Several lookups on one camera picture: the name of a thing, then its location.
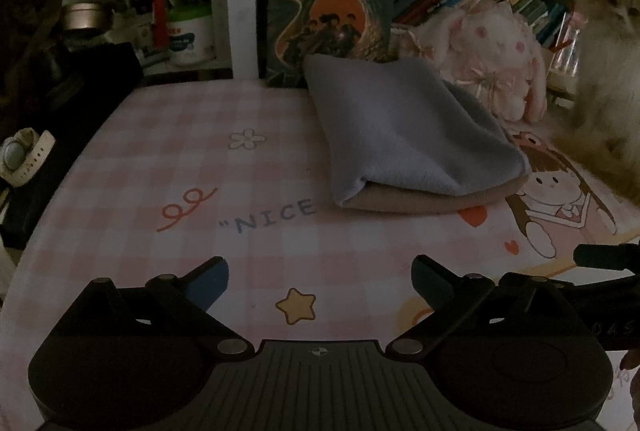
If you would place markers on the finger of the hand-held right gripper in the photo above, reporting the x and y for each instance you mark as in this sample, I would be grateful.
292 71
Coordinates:
605 257

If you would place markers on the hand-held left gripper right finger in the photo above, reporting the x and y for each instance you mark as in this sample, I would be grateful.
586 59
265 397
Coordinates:
425 281

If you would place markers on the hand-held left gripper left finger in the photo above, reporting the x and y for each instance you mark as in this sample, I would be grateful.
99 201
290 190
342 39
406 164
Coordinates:
212 281

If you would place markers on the blue and beige sweater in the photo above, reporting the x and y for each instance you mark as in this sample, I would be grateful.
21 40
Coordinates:
400 136

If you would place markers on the person's right hand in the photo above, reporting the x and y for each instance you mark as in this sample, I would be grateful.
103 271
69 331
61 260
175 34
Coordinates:
636 381

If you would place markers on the pink checked table mat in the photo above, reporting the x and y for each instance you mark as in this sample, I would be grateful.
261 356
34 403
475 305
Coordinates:
200 171

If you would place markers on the fluffy orange cat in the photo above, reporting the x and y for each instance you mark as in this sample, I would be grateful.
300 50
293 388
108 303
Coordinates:
605 86

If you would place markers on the white smartwatch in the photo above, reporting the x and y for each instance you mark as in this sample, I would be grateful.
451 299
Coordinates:
30 161

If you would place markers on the pink bunny plush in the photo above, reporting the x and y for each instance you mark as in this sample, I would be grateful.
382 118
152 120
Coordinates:
490 51

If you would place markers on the white jar with green lid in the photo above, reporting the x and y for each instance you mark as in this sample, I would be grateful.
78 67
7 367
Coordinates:
192 41

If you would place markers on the red tassel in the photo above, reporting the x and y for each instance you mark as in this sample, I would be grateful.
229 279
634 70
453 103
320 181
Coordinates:
160 11

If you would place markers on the illustrated book box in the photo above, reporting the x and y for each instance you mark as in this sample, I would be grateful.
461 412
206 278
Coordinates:
330 11

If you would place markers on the round metal tin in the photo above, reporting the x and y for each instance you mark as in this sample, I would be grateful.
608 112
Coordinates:
85 17

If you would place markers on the dark olive garment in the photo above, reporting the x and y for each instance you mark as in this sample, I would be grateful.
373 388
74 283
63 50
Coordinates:
30 21

